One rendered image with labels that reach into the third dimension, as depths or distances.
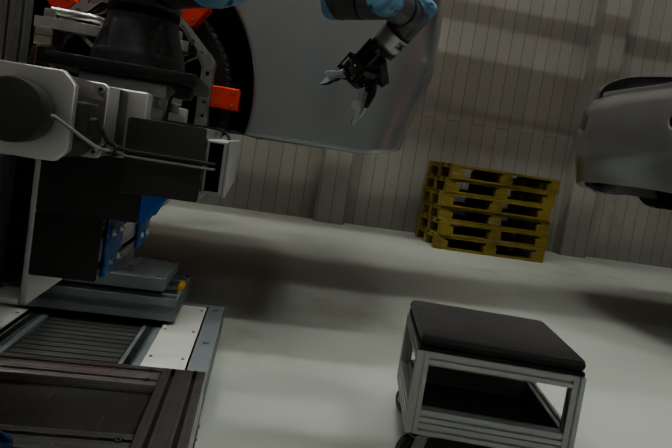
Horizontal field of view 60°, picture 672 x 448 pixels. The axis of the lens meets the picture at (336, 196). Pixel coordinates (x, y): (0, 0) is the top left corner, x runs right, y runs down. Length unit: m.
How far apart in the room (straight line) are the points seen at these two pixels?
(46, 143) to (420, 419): 1.13
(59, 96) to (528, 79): 6.28
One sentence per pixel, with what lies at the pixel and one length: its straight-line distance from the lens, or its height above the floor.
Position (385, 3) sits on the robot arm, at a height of 1.07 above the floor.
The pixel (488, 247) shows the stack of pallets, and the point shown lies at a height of 0.08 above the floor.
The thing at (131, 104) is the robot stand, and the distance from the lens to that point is 0.81.
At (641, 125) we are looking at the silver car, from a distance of 3.32.
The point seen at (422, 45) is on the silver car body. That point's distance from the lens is 2.16.
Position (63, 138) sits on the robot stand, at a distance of 0.61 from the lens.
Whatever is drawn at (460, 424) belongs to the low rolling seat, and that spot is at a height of 0.14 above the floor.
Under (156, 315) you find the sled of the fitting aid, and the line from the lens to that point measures 2.05.
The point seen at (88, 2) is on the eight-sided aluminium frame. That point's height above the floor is 1.07.
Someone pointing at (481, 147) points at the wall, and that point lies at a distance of 6.47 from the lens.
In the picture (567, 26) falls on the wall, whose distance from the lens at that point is 6.98.
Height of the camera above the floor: 0.74
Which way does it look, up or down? 4 degrees down
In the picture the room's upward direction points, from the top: 9 degrees clockwise
